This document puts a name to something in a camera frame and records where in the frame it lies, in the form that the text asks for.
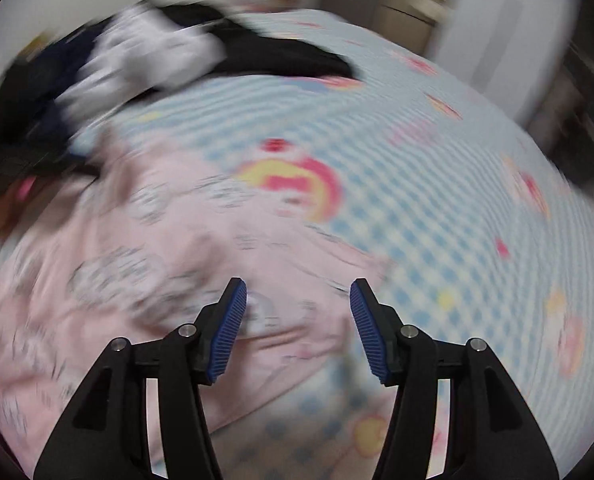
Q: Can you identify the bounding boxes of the white wardrobe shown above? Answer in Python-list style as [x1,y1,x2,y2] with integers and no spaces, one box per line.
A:
[427,0,584,131]

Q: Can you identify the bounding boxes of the blue checkered cartoon bedsheet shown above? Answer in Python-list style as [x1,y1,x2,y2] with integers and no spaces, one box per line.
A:
[72,7,594,480]

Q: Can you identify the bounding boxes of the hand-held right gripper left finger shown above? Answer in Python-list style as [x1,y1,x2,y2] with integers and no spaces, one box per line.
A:
[33,278,248,480]

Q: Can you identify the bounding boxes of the navy blue garment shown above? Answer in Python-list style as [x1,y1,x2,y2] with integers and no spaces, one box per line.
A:
[0,25,109,161]

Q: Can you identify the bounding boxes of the pink printed pajama pants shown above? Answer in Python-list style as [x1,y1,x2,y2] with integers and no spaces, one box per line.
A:
[0,135,394,476]

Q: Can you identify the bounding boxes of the white garment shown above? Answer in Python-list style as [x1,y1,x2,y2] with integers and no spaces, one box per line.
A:
[57,2,228,117]

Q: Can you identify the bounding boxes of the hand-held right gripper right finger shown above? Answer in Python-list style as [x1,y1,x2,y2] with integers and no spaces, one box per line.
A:
[350,278,560,480]

